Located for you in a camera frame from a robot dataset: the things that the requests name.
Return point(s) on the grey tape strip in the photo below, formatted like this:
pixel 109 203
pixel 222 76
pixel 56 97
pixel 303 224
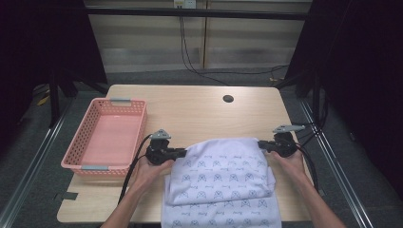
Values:
pixel 67 196
pixel 322 192

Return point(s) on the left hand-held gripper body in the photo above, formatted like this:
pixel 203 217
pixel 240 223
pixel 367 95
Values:
pixel 158 148

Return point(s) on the white wall socket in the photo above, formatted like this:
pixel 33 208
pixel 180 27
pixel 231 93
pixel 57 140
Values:
pixel 185 3

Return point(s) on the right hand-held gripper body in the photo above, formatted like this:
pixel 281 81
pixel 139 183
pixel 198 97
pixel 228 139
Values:
pixel 285 142

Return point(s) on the person's left hand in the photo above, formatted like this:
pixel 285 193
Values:
pixel 149 174

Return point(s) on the white patterned cloth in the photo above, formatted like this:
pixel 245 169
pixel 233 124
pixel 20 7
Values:
pixel 221 183

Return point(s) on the yellow floor object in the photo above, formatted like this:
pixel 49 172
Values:
pixel 43 100

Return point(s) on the black metal stand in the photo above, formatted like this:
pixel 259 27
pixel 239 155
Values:
pixel 304 85
pixel 54 101

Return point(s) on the black horizontal bar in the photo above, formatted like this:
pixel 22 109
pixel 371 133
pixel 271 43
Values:
pixel 196 13

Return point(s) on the pink plastic basket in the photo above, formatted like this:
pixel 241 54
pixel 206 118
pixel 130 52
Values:
pixel 111 139

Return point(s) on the black table grommet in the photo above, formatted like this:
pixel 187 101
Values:
pixel 228 98

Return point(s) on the person's right hand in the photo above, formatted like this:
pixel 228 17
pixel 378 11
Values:
pixel 290 166

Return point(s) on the black curtain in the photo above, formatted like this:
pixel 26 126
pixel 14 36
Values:
pixel 364 79
pixel 38 41

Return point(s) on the metal floor rail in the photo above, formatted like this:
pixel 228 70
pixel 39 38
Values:
pixel 335 167
pixel 34 164

